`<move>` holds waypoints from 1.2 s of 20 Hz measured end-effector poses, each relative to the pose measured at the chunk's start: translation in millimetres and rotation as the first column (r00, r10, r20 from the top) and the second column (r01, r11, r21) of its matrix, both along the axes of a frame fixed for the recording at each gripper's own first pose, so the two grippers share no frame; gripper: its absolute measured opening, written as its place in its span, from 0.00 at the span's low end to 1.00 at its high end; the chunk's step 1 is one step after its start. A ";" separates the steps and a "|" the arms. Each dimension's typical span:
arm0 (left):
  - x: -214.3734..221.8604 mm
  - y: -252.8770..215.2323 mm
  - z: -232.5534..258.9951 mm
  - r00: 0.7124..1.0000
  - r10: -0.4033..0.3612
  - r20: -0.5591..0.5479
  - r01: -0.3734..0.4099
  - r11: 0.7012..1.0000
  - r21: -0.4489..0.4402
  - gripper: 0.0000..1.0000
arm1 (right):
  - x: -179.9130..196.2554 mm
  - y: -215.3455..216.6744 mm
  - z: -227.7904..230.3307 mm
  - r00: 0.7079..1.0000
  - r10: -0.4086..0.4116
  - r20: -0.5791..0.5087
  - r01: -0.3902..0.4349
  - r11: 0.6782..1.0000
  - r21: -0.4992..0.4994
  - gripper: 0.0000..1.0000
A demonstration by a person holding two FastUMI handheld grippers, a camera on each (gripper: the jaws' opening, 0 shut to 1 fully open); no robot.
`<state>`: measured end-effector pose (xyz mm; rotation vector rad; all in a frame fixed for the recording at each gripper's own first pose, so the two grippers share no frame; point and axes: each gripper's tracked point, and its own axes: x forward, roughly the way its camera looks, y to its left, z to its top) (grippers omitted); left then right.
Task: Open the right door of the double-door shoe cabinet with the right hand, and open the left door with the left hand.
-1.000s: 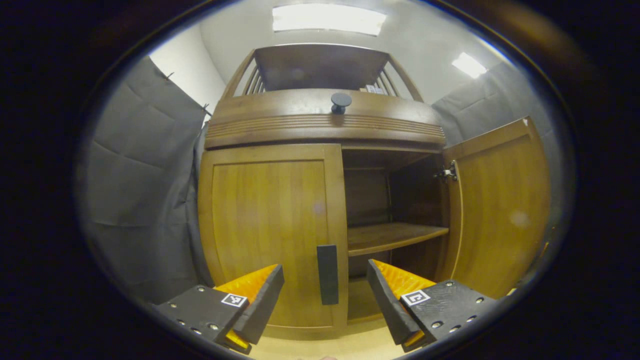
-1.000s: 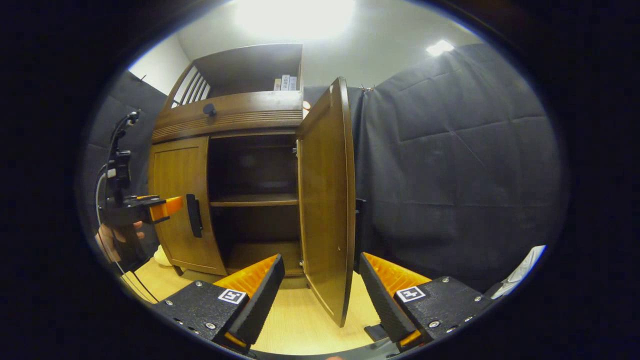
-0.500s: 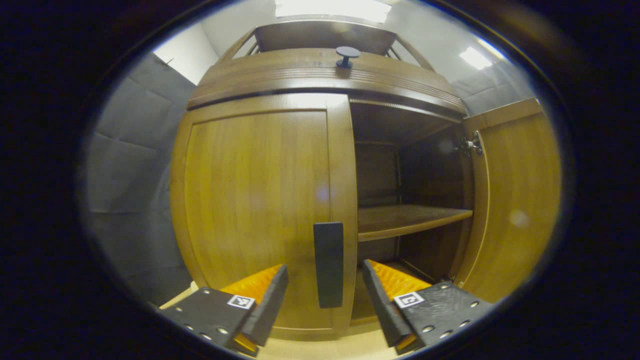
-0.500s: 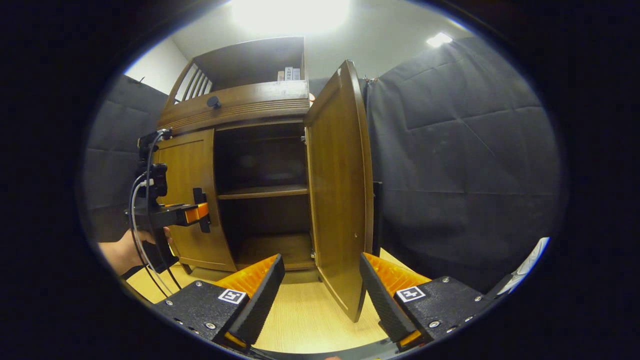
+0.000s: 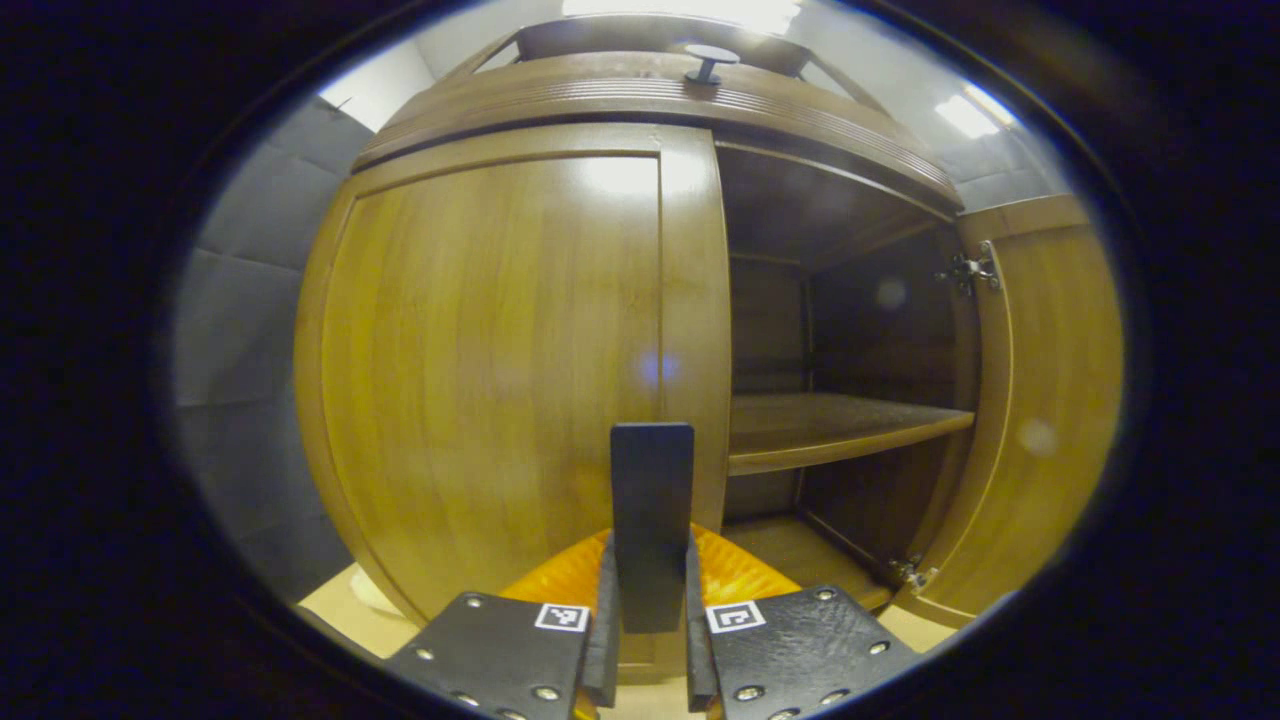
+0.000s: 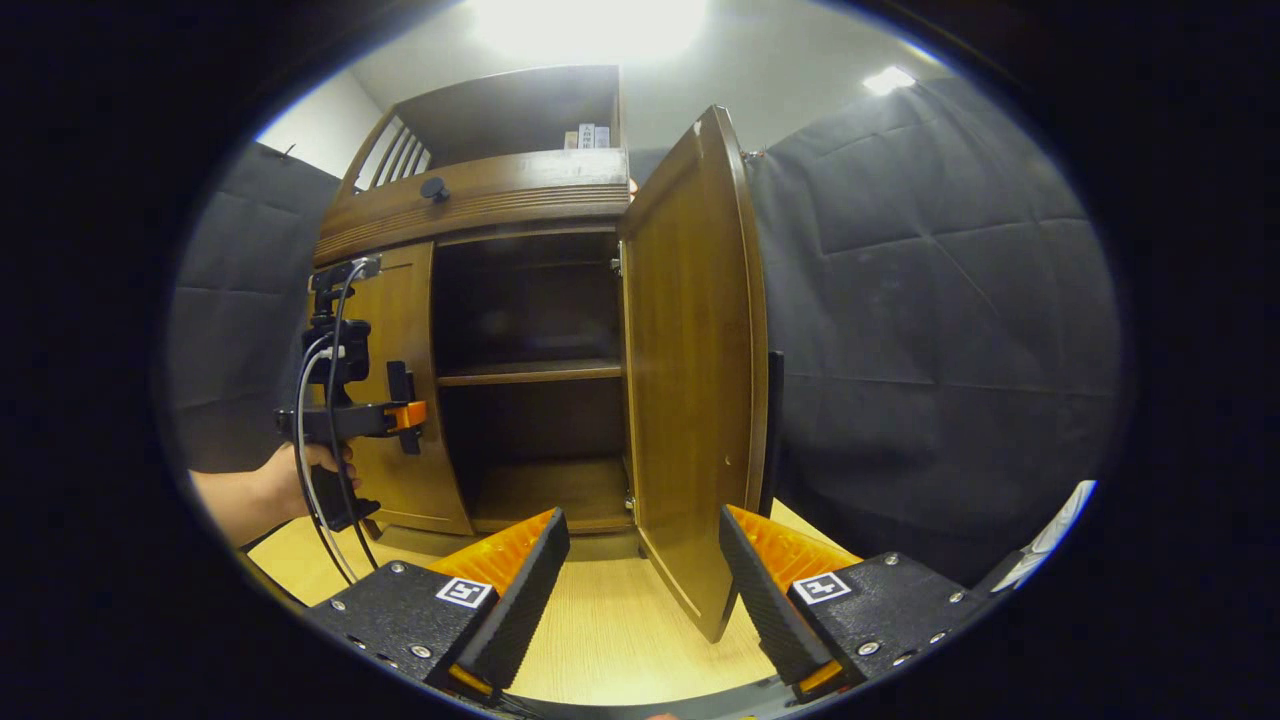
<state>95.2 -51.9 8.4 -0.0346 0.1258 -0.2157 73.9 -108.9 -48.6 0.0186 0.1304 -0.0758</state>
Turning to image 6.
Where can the small ceiling light panel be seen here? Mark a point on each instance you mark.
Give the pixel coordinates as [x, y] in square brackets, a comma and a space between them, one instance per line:
[889, 80]

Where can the black backdrop cloth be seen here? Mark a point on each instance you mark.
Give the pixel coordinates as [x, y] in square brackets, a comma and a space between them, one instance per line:
[950, 300]

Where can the wooden inner cabinet shelf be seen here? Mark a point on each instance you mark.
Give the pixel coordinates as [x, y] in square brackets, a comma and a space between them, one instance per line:
[530, 372]

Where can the wooden cabinet drawer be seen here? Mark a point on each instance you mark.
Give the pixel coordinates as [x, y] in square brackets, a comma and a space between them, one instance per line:
[520, 190]

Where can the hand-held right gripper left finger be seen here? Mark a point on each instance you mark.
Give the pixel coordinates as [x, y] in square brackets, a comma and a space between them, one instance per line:
[525, 610]

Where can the large ceiling light panel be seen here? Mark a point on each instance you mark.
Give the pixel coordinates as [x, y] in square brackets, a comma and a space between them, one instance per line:
[590, 25]

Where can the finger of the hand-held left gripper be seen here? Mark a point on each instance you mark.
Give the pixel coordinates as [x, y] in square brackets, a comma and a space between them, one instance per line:
[408, 415]

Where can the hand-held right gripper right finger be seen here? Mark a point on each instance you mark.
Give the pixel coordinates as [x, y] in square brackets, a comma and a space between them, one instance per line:
[765, 610]

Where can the wooden cabinet door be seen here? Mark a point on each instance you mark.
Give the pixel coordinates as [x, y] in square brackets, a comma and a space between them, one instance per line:
[400, 300]
[690, 380]

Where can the round black drawer knob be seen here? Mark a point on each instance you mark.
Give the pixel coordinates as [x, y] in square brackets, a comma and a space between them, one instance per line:
[435, 189]

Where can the wooden double-door shoe cabinet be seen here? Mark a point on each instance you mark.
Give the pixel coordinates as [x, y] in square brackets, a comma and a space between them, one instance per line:
[500, 110]

